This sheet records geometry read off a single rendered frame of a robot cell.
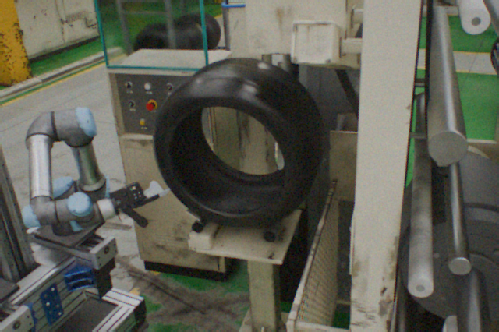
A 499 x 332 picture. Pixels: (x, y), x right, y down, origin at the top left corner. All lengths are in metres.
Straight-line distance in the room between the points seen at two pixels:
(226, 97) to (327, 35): 0.57
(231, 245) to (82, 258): 0.74
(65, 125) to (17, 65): 5.47
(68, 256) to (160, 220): 0.71
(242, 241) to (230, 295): 1.02
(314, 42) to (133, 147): 1.80
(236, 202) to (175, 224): 0.94
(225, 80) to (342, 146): 0.55
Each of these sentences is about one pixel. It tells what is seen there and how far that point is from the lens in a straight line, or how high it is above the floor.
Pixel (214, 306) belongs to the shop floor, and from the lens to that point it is 2.98.
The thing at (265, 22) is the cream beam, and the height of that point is 1.72.
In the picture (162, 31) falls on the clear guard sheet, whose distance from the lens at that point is 2.56.
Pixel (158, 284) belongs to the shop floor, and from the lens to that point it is 3.19.
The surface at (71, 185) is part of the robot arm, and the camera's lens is 2.36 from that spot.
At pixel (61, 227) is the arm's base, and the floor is 0.76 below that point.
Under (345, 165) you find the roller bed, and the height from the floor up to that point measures 1.06.
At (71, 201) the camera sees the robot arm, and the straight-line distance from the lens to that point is 1.79.
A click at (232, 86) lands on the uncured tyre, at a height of 1.46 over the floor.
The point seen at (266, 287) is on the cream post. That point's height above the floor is 0.34.
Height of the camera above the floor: 1.99
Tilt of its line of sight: 27 degrees down
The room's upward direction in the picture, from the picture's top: 4 degrees counter-clockwise
